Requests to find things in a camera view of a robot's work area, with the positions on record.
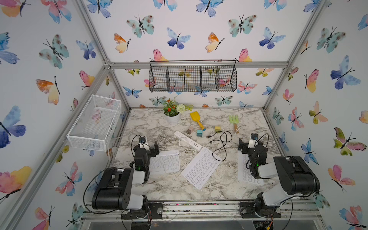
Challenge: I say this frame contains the teal USB charger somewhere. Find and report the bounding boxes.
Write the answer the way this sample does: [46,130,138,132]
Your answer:
[196,130,203,137]

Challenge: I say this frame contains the white keyboard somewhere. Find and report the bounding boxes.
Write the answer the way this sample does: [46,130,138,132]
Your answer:
[237,150,264,186]
[149,149,181,174]
[181,147,220,190]

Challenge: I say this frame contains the white mesh wall basket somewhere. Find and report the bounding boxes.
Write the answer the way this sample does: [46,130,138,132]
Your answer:
[67,94,122,151]

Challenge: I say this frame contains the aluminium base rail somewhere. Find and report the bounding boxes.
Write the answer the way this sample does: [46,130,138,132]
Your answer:
[81,200,323,222]

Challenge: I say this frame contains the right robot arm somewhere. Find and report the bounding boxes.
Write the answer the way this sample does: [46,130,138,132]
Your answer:
[238,139,320,219]

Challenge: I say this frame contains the potted plant white pot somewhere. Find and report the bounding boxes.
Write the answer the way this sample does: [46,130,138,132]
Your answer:
[163,97,194,125]

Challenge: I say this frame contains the white power strip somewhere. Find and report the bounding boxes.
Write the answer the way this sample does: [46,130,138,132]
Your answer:
[174,131,202,151]

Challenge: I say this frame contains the black cable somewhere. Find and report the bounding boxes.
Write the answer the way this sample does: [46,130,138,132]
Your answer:
[206,130,233,162]

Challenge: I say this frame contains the black wire wall basket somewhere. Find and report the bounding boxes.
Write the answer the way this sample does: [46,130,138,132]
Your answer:
[147,60,238,93]

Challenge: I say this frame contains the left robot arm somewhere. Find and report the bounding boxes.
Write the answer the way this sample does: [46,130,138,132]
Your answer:
[92,142,160,219]

